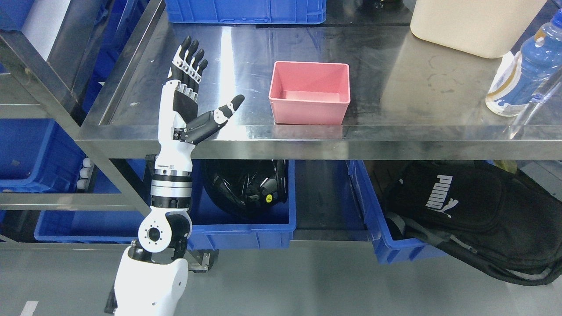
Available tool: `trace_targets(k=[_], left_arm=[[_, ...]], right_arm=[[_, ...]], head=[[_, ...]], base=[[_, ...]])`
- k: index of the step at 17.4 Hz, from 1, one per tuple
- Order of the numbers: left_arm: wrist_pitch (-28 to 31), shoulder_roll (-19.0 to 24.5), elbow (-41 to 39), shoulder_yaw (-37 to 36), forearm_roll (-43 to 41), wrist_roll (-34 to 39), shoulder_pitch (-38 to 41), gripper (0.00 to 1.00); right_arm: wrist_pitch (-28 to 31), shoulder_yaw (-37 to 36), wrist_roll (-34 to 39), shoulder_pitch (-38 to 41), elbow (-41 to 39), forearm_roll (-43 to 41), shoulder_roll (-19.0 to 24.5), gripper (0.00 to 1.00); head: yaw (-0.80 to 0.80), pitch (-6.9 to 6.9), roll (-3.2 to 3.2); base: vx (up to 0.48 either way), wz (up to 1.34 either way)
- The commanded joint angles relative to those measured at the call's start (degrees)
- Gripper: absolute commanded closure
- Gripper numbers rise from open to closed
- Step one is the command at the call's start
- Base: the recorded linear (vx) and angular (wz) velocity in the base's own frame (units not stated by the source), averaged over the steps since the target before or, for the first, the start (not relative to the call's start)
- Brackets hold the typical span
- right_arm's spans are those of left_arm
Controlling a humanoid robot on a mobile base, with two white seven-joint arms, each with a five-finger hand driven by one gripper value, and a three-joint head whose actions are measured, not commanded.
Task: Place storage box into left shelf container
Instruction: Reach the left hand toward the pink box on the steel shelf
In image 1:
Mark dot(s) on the pink plastic storage box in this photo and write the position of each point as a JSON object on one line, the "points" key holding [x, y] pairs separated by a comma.
{"points": [[309, 93]]}

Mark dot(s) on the blue bin left shelf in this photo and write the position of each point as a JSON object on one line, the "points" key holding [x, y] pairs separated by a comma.
{"points": [[37, 156]]}

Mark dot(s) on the cream plastic container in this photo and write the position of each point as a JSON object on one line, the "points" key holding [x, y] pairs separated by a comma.
{"points": [[484, 28]]}

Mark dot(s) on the stainless steel shelf rack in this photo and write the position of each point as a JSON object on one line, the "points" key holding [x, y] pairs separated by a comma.
{"points": [[49, 50]]}

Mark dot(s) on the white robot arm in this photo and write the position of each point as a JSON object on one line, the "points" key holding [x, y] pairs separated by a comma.
{"points": [[153, 272]]}

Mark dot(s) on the blue bin with helmet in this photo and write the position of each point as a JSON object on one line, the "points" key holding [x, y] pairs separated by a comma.
{"points": [[214, 229]]}

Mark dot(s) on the black helmet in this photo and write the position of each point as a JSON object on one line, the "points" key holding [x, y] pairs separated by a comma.
{"points": [[246, 189]]}

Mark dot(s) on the black Puma backpack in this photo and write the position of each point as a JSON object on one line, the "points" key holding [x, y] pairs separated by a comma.
{"points": [[495, 221]]}

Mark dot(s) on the blue bin on table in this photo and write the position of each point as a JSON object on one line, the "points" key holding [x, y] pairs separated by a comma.
{"points": [[284, 12]]}

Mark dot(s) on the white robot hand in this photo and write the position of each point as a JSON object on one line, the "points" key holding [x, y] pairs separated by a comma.
{"points": [[179, 126]]}

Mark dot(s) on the blue drink bottle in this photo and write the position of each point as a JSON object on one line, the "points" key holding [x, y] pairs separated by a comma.
{"points": [[539, 57]]}

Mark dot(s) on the stainless steel table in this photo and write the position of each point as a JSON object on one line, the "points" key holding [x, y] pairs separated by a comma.
{"points": [[358, 86]]}

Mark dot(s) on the blue bin under backpack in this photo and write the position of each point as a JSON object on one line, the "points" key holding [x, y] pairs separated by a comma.
{"points": [[387, 250]]}

